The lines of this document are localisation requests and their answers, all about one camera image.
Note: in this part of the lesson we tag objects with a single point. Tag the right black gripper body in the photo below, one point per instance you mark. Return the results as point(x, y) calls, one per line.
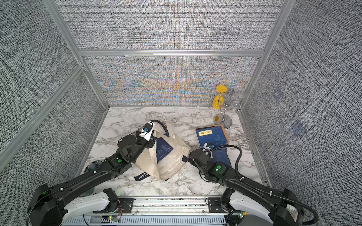
point(192, 161)

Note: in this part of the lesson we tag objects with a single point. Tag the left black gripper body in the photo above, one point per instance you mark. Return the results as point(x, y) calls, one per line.
point(141, 145)

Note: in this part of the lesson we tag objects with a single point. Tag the blue book yellow label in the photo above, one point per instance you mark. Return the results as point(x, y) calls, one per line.
point(215, 135)
point(220, 155)

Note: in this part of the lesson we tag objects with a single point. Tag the cream canvas tote bag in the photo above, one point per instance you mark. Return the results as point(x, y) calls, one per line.
point(173, 162)

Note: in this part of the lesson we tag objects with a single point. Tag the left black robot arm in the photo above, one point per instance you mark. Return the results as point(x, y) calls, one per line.
point(48, 204)

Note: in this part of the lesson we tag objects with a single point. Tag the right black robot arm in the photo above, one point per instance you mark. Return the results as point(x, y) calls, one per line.
point(279, 208)

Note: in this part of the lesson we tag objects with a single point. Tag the blue book stack in bag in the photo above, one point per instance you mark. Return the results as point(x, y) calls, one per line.
point(162, 149)

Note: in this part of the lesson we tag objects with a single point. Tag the dark round cup cluster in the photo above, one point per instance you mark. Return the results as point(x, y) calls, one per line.
point(93, 165)

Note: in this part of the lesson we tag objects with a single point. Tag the yellow wine glass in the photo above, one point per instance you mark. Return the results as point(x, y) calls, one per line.
point(218, 101)

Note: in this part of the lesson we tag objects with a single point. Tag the clear wine glass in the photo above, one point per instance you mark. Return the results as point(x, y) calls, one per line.
point(236, 104)

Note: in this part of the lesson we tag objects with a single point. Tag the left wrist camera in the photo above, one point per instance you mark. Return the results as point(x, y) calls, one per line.
point(146, 131)

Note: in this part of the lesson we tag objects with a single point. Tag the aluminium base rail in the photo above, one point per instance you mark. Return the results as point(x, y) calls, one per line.
point(163, 211)

